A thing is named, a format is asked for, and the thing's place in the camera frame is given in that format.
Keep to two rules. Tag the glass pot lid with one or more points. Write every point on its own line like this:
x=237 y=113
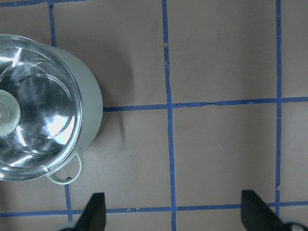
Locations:
x=41 y=97

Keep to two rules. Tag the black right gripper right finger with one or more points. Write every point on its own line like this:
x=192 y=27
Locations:
x=256 y=215

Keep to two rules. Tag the pale green cooking pot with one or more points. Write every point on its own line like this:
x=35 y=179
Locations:
x=92 y=103

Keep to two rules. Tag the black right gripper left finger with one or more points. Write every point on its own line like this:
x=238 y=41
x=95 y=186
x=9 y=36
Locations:
x=93 y=217

